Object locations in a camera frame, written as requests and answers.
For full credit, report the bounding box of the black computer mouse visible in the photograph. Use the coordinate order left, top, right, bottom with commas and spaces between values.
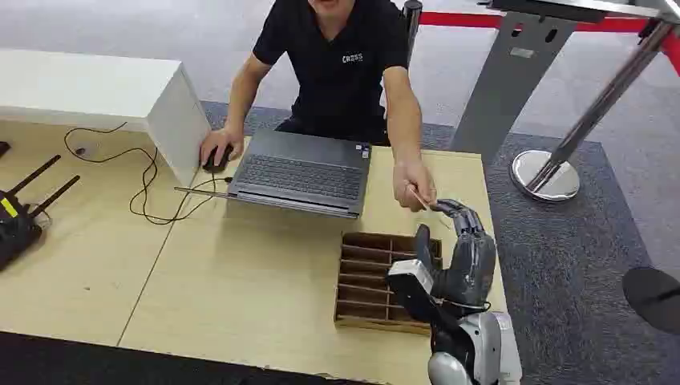
202, 144, 235, 175

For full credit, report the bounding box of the chrome stanchion post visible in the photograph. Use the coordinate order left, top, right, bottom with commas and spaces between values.
509, 18, 680, 204

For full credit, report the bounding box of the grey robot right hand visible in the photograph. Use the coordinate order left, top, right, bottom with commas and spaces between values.
414, 199, 498, 310

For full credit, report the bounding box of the red barrier belt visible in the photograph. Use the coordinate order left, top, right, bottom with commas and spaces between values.
419, 11, 680, 76

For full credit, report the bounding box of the grey metal stand column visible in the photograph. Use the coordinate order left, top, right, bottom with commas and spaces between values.
448, 11, 579, 167

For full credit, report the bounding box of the black chair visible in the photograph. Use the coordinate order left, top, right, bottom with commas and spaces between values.
401, 0, 424, 66

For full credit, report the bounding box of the thin cable loop at router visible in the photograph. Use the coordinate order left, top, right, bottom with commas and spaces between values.
23, 203, 54, 230

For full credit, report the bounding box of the person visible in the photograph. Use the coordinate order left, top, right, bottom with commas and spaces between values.
199, 0, 438, 213

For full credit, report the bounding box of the dark stand top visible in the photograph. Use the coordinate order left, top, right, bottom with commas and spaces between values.
476, 0, 680, 26

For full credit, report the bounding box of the thin black cable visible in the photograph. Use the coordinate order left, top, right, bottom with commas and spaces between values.
63, 122, 235, 226

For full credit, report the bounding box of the grey laptop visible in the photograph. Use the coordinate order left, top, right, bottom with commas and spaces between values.
174, 128, 373, 220

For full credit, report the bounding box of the white box cabinet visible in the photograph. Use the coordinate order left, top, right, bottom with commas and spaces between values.
0, 48, 213, 188

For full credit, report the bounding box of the black round floor base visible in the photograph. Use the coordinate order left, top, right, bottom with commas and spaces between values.
621, 266, 680, 337

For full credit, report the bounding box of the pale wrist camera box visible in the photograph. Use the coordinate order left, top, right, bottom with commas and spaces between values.
387, 259, 438, 320

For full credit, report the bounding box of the black router with antennas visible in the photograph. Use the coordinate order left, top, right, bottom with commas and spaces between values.
0, 154, 82, 272

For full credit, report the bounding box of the person's left hand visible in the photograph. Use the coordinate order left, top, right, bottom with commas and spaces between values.
393, 159, 438, 213

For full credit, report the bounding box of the person's right hand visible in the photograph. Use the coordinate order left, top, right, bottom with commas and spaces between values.
199, 127, 245, 168

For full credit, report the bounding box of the wooden card box with slots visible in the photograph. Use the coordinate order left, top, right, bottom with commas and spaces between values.
333, 231, 444, 337

